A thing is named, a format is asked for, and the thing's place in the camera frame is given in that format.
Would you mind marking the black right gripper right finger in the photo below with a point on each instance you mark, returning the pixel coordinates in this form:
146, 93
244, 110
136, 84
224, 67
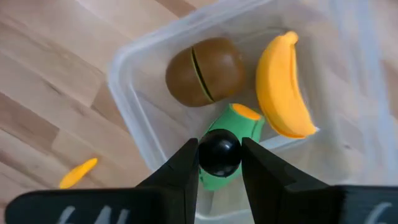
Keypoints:
295, 205

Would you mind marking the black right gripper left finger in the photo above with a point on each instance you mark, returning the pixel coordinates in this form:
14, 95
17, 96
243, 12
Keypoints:
140, 205

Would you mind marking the black toy cherry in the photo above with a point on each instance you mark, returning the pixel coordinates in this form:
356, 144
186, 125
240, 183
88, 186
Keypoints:
219, 152

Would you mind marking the green toy mango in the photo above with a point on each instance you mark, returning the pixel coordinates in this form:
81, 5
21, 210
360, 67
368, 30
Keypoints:
239, 124

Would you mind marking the yellow toy banana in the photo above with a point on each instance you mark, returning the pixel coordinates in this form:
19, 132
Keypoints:
280, 93

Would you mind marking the brown toy kiwi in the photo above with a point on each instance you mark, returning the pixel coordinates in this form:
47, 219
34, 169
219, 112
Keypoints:
217, 68

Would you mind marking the clear plastic tupperware container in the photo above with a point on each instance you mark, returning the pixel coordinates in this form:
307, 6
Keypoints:
140, 102

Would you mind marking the small yellow toy corn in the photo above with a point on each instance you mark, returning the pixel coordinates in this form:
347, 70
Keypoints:
77, 173

